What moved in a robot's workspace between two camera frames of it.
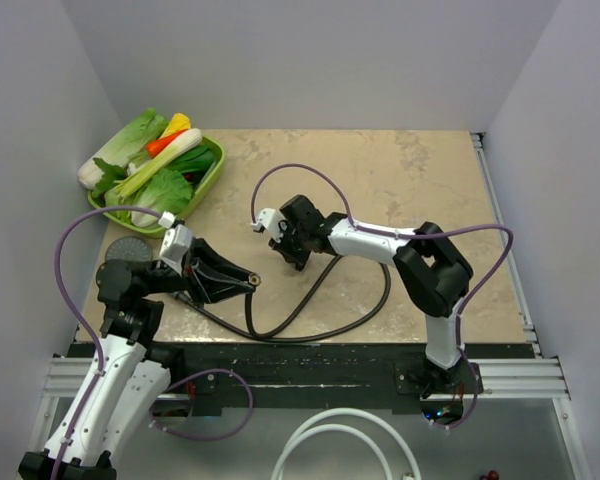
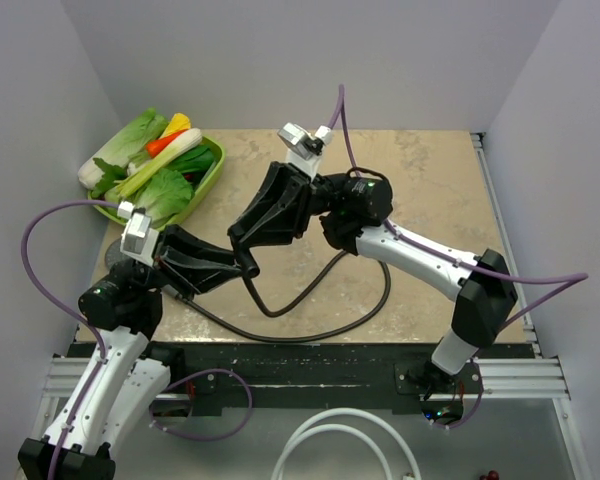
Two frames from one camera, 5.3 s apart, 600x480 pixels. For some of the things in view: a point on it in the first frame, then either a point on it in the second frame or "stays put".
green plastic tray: (220, 150) stays put
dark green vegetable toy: (197, 161) stays put
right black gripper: (282, 246) to (285, 224)
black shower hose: (260, 336) to (249, 271)
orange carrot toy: (156, 145) stays put
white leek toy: (186, 141) stays put
